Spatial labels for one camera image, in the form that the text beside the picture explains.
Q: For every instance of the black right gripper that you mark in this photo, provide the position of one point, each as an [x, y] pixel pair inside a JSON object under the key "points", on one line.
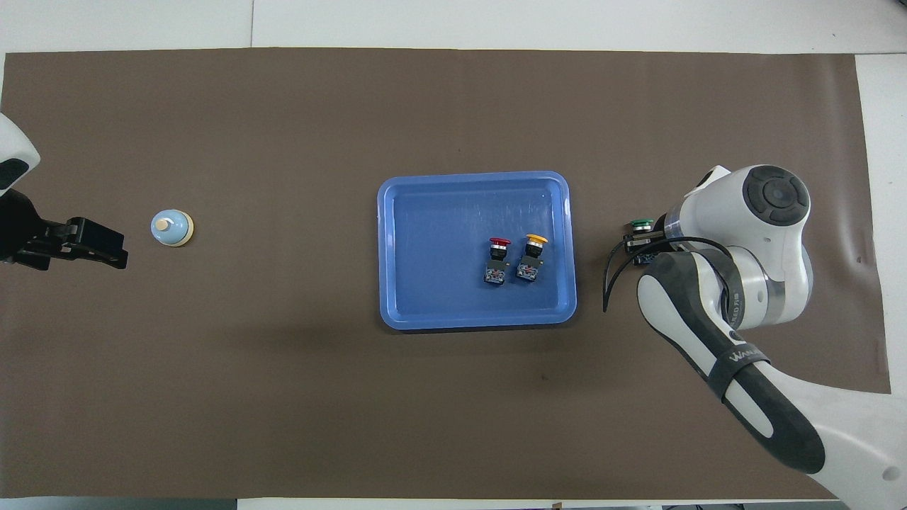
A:
{"points": [[659, 248]]}

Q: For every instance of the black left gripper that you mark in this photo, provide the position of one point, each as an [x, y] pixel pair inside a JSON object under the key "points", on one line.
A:
{"points": [[28, 237]]}

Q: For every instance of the green push button switch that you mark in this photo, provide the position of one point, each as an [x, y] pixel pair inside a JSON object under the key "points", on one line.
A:
{"points": [[642, 224]]}

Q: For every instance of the yellow push button switch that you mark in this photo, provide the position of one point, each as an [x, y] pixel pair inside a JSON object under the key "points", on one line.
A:
{"points": [[536, 241]]}

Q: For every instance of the red push button switch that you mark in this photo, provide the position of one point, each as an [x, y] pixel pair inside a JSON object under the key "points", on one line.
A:
{"points": [[499, 244]]}

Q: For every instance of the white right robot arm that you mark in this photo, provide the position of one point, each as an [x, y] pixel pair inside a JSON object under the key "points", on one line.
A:
{"points": [[758, 241]]}

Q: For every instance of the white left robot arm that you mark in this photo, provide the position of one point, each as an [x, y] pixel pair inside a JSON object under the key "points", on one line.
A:
{"points": [[14, 149]]}

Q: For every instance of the light blue call bell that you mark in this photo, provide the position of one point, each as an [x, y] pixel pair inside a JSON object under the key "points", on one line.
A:
{"points": [[170, 228]]}

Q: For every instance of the blue plastic tray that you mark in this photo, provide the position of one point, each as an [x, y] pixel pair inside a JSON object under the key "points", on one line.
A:
{"points": [[439, 269]]}

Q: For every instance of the brown table mat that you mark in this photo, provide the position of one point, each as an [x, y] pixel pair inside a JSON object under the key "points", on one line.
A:
{"points": [[283, 397]]}

